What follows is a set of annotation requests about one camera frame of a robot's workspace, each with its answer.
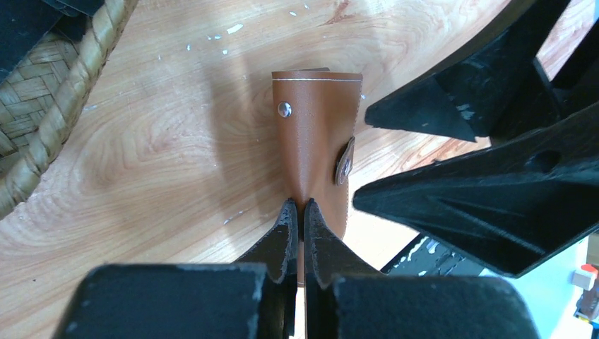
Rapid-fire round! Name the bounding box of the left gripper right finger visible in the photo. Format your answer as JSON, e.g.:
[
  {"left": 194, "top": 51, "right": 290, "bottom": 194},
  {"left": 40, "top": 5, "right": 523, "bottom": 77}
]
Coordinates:
[{"left": 303, "top": 198, "right": 384, "bottom": 338}]

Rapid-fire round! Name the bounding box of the woven divided basket tray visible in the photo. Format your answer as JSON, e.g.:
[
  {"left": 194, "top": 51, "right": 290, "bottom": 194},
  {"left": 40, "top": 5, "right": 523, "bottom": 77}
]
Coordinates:
[{"left": 1, "top": 1, "right": 136, "bottom": 216}]

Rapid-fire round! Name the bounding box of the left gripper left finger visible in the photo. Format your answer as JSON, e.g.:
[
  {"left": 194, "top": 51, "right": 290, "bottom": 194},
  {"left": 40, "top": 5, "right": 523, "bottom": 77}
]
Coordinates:
[{"left": 236, "top": 198, "right": 299, "bottom": 338}]

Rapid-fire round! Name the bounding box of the black card in basket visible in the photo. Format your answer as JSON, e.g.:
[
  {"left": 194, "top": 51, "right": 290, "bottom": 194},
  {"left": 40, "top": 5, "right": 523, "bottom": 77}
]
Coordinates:
[{"left": 1, "top": 0, "right": 105, "bottom": 81}]

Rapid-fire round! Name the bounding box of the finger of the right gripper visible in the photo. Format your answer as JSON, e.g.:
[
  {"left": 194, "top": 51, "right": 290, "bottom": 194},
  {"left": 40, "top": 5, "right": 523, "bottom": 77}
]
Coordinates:
[{"left": 353, "top": 105, "right": 598, "bottom": 277}]

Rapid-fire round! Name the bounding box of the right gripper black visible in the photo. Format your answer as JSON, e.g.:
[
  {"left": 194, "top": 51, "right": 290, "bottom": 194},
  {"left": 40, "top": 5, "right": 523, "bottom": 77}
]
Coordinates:
[{"left": 364, "top": 0, "right": 598, "bottom": 141}]

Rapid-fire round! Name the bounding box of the brown leather card holder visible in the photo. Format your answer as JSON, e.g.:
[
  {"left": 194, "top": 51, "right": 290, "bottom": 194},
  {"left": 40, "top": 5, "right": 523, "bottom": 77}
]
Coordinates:
[{"left": 271, "top": 68, "right": 364, "bottom": 287}]

